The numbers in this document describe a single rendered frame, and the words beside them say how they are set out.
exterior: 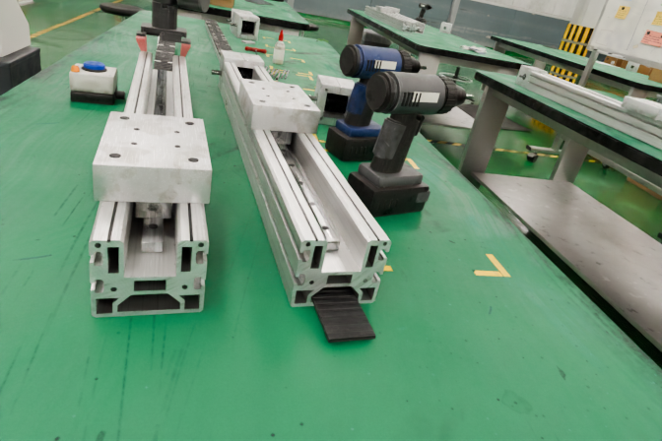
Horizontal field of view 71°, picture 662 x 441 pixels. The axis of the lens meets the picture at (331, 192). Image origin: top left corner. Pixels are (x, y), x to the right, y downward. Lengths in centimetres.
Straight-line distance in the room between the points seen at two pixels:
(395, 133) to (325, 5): 1166
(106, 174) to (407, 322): 35
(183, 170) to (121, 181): 6
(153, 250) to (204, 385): 15
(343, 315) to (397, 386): 9
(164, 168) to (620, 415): 50
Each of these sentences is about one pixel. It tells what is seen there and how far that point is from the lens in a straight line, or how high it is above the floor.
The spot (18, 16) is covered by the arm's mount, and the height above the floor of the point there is 86.
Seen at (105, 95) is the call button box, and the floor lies 80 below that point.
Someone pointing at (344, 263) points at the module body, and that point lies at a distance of 52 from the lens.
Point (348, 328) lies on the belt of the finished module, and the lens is 49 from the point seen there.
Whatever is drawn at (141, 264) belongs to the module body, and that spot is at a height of 82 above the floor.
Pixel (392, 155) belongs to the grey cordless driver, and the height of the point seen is 88.
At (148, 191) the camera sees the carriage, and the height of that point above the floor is 88.
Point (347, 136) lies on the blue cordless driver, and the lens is 91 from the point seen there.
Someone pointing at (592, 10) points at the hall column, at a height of 135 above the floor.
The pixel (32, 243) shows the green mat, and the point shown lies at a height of 78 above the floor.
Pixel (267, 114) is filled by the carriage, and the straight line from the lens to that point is 74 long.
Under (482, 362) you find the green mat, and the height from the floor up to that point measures 78.
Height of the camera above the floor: 111
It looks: 25 degrees down
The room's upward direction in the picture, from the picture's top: 12 degrees clockwise
